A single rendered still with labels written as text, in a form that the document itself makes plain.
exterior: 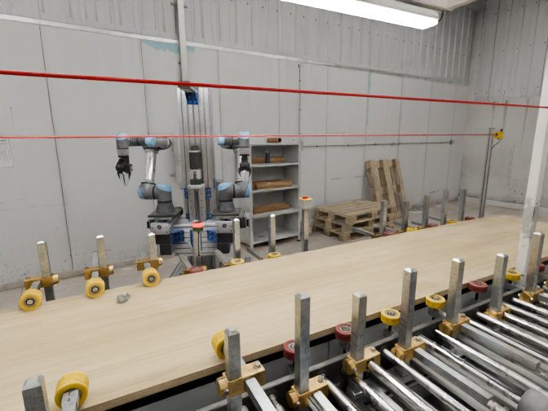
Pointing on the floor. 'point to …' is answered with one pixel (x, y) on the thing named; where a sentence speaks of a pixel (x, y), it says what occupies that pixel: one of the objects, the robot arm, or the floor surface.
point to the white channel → (532, 156)
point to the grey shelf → (260, 196)
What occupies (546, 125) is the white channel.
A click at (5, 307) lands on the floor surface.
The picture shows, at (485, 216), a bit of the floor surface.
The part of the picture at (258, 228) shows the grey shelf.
